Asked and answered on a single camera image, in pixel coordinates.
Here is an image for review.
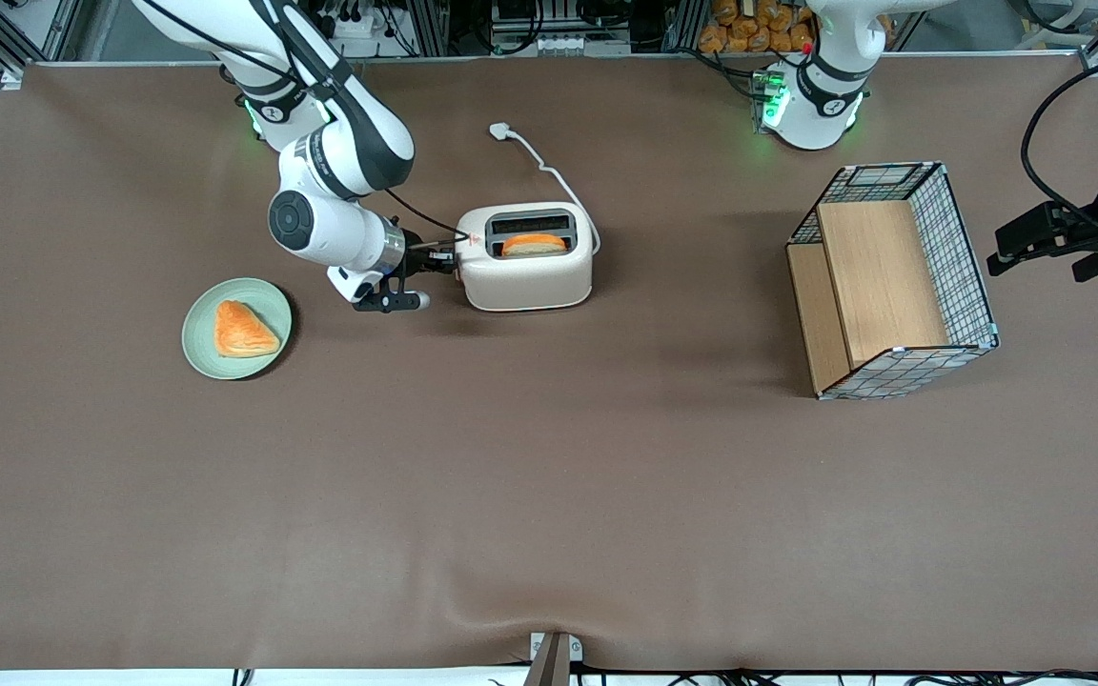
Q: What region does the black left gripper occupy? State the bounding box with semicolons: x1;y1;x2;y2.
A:
987;151;1098;283

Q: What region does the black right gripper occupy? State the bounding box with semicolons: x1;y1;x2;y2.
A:
403;227;462;279

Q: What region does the white two-slot toaster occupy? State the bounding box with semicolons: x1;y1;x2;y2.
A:
455;203;595;313

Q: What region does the bread slice with orange crust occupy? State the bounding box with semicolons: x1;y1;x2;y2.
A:
501;233;569;258

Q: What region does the triangular orange pastry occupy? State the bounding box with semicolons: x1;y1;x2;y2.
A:
214;300;282;359

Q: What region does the long white socket strip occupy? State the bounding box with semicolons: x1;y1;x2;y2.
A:
492;36;633;56

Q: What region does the large table cover mat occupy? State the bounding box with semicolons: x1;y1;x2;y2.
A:
0;52;1098;673

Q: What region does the white power strip with plugs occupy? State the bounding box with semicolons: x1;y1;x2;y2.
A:
311;0;388;44

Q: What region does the pale green round plate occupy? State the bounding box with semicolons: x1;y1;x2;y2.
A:
181;277;294;381

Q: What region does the green-lit connector board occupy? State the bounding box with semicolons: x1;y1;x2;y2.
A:
752;69;786;131

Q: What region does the bag of orange bread rolls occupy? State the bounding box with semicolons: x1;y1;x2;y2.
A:
697;0;819;55

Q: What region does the black camera cable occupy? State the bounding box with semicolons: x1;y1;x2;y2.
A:
1021;46;1098;239
134;0;471;241

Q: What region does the white toaster power cable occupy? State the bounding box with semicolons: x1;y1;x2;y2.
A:
489;121;601;256

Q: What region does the wire basket with wooden shelves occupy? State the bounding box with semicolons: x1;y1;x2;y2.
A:
785;161;1001;401

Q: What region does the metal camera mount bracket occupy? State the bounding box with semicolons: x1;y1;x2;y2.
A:
528;631;584;686

